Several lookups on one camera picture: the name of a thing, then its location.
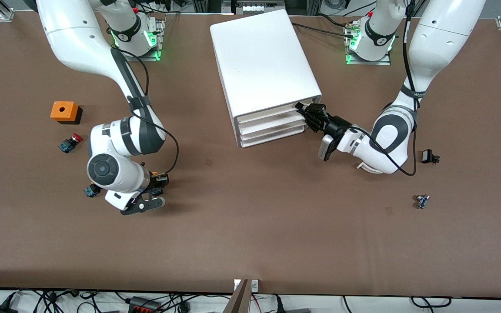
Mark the yellow push button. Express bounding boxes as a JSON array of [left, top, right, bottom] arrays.
[[152, 172, 166, 196]]

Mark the red push button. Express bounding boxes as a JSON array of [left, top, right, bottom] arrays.
[[58, 133, 84, 153]]

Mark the white curved plastic strip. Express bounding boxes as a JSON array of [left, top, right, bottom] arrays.
[[356, 162, 384, 174]]

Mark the orange box with hole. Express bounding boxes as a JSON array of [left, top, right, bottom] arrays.
[[50, 101, 83, 125]]

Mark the black power strip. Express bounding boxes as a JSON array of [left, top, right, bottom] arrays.
[[128, 296, 162, 313]]

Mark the grey centre beam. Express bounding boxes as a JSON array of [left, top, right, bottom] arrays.
[[222, 279, 251, 313]]

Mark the black right camera mount bracket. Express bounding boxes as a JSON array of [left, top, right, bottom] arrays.
[[120, 196, 166, 216]]

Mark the black cable to base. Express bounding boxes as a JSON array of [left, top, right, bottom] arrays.
[[293, 22, 355, 40]]

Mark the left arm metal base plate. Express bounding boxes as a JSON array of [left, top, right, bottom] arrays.
[[345, 20, 392, 66]]

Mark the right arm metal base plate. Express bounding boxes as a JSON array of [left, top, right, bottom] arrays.
[[116, 20, 165, 61]]

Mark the black looped floor cable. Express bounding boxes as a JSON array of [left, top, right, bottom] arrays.
[[411, 296, 452, 308]]

